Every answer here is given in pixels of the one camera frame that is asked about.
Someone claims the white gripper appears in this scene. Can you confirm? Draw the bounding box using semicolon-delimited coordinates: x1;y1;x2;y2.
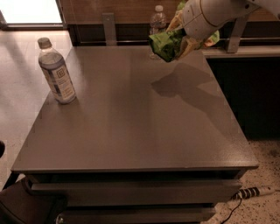
166;0;258;60

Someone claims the green rice chip bag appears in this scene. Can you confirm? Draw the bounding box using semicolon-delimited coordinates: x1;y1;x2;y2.
149;0;220;62

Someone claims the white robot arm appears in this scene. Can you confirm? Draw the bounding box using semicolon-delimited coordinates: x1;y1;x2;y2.
167;0;280;60

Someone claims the clear water bottle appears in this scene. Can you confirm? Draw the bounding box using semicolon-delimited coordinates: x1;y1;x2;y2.
149;4;168;60

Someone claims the labelled drink bottle grey cap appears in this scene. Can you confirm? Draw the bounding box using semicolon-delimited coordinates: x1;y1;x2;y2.
38;38;76;104

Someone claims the upper grey drawer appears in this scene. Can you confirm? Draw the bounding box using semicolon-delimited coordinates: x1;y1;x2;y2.
31;179;241;207

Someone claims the grey drawer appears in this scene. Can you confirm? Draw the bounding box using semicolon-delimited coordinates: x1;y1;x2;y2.
31;179;241;207
56;207;215;224

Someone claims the white power strip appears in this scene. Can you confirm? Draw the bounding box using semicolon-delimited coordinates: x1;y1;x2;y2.
232;186;275;200

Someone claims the lower grey drawer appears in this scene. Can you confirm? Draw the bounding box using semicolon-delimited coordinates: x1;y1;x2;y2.
56;207;215;224

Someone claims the dark object bottom left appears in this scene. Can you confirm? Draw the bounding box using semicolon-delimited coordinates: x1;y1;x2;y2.
0;178;67;224

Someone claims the right metal bracket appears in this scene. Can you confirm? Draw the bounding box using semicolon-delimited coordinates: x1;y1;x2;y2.
226;15;249;53

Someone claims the metal bracket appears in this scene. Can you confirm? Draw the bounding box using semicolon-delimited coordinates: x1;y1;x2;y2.
226;15;249;53
102;13;117;46

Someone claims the left metal bracket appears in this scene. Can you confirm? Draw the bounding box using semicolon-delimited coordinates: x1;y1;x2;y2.
102;13;117;46

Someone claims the black cable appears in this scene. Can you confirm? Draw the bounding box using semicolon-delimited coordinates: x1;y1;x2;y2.
219;198;243;224

